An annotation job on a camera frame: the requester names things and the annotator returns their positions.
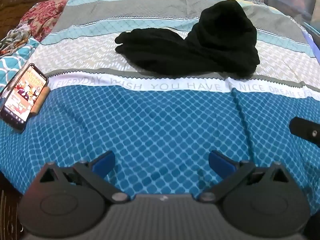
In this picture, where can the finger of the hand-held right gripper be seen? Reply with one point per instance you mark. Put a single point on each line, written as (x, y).
(303, 128)

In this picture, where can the red floral quilt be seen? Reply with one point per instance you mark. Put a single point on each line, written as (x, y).
(42, 15)

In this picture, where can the smartphone with lit screen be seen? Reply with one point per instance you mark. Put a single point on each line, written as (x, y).
(21, 97)

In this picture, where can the clear storage box teal rim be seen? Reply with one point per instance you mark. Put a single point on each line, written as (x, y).
(290, 2)

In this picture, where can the teal white patterned pillow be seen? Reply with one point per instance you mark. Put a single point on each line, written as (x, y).
(15, 62)

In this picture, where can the patterned blue grey bedsheet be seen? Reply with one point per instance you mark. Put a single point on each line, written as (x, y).
(160, 120)

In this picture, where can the carved wooden headboard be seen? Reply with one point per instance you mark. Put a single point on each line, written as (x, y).
(15, 10)

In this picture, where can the multicolour floral cloth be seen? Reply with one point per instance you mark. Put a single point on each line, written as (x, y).
(15, 38)

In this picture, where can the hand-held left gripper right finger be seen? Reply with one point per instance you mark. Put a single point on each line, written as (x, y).
(220, 161)

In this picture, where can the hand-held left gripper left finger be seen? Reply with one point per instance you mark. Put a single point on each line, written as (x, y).
(105, 160)

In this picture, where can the black pants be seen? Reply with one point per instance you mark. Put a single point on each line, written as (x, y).
(200, 50)

